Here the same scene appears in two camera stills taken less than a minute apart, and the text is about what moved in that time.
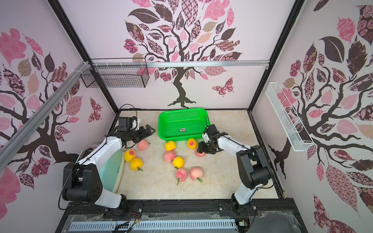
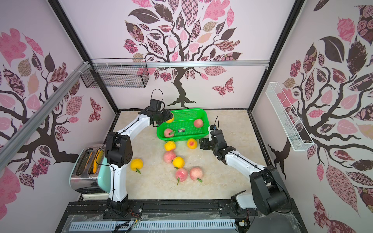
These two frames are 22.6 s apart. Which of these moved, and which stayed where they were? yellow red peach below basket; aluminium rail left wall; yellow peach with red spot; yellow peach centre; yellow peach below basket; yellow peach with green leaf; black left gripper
Moved: yellow peach with red spot; black left gripper
Stayed: yellow peach with green leaf; yellow peach below basket; aluminium rail left wall; yellow peach centre; yellow red peach below basket
